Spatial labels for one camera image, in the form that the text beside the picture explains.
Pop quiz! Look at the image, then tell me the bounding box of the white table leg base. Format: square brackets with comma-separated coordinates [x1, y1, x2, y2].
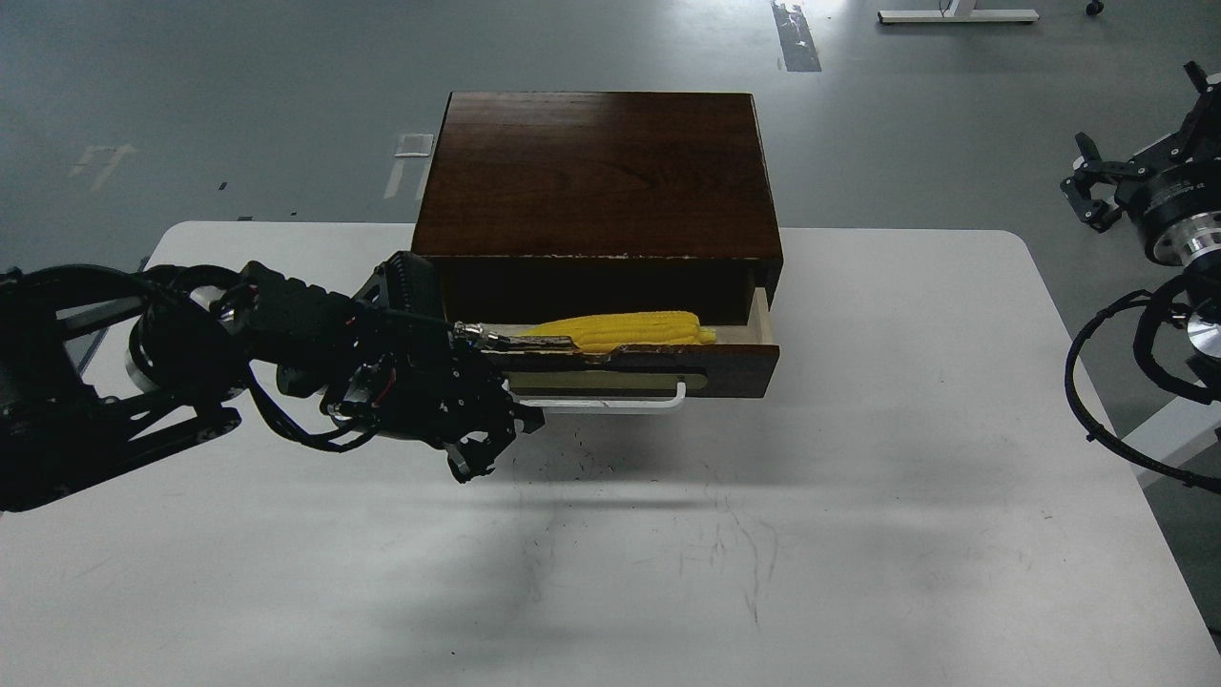
[877, 1, 1042, 26]

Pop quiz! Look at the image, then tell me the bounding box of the yellow corn cob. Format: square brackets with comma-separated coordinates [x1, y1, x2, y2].
[523, 310, 718, 355]

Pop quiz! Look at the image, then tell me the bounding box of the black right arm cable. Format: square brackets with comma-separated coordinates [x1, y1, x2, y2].
[1065, 288, 1221, 495]

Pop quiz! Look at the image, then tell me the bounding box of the wooden drawer with white handle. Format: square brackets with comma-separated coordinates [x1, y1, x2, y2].
[466, 287, 780, 416]

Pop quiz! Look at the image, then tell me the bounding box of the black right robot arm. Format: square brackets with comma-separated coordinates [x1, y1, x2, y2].
[1059, 61, 1220, 405]

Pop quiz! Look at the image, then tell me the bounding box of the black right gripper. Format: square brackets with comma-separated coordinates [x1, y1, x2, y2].
[1060, 61, 1220, 268]

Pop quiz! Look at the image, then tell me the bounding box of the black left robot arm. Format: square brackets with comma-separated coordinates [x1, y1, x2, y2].
[1, 251, 545, 513]

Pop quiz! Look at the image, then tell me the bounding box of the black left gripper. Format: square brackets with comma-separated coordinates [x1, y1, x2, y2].
[211, 251, 546, 484]

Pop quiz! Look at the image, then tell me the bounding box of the dark wooden cabinet box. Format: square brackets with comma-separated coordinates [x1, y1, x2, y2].
[411, 92, 781, 325]

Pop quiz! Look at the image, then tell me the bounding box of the black tape strip on floor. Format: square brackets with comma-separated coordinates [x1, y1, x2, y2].
[769, 1, 821, 73]

